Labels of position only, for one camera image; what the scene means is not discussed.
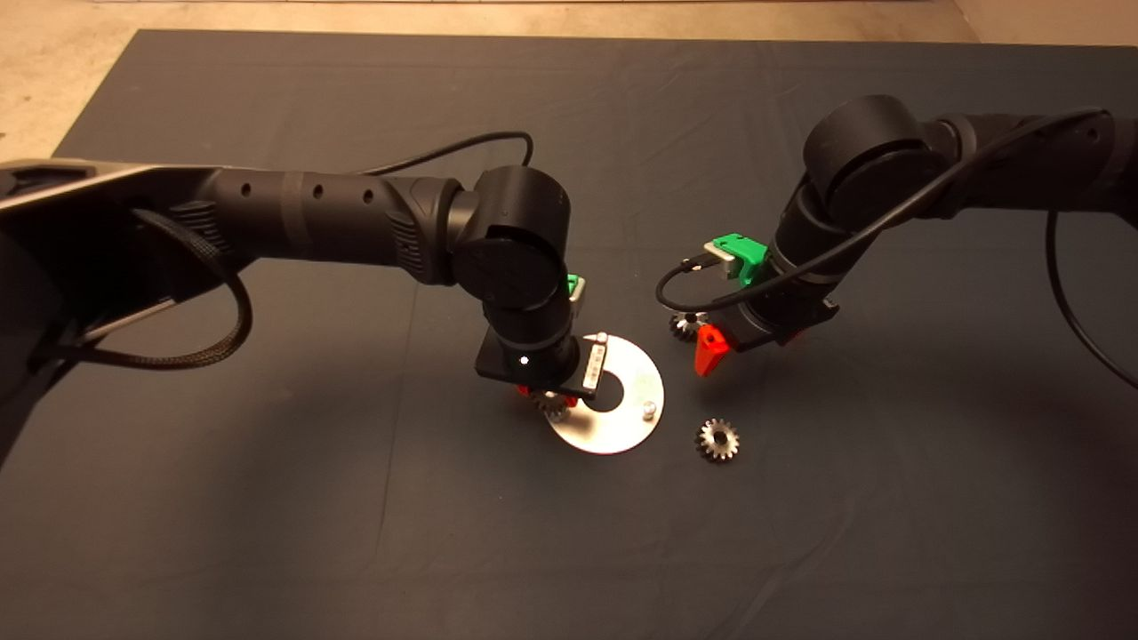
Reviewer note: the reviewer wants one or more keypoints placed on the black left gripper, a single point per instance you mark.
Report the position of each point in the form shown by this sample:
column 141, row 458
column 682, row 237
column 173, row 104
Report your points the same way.
column 498, row 366

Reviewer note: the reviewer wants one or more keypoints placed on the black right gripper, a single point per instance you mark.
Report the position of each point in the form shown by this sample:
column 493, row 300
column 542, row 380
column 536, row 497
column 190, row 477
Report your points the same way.
column 769, row 329

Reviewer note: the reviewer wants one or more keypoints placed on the small steel planetary gear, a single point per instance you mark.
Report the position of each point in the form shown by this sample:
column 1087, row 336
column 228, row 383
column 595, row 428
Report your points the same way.
column 553, row 410
column 707, row 449
column 683, row 329

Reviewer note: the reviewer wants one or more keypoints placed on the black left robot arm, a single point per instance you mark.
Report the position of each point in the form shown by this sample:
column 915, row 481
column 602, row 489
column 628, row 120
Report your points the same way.
column 311, row 213

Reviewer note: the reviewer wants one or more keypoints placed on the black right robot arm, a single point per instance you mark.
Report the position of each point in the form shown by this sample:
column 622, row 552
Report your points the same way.
column 871, row 160

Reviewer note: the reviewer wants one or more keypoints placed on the round metal carrier plate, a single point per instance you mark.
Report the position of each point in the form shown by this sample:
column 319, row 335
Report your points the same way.
column 622, row 427

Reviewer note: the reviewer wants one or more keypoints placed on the dark grey table cloth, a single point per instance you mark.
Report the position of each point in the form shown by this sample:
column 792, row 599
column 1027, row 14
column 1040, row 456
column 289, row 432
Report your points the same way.
column 356, row 489

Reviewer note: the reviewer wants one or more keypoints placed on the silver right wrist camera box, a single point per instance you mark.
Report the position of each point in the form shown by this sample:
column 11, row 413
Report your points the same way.
column 720, row 263

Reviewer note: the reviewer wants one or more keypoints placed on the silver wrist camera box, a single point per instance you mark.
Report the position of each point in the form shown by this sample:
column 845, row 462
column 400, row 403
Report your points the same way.
column 580, row 302
column 720, row 263

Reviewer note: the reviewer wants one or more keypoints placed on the green right camera mount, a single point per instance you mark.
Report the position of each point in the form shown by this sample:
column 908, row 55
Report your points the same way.
column 749, row 256

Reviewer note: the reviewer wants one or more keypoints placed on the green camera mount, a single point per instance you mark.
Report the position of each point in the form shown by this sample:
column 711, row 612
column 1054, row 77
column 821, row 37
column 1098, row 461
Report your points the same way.
column 749, row 256
column 574, row 285

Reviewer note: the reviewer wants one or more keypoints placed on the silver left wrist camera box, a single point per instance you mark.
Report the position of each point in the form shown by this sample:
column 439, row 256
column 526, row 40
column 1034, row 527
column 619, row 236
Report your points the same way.
column 580, row 302

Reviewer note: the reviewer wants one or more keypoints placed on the green left camera mount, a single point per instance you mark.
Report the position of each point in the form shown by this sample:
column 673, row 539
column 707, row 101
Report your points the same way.
column 574, row 285

